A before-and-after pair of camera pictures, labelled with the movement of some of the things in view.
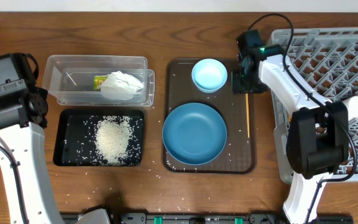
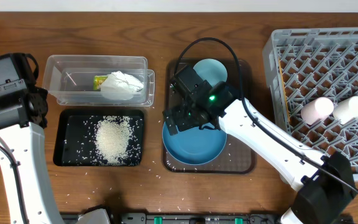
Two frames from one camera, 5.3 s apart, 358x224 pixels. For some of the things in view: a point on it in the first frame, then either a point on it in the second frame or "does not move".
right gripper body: [246, 84] -> [186, 117]
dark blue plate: [194, 134] does not move
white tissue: [118, 86] does not move
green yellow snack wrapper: [98, 81] does not move
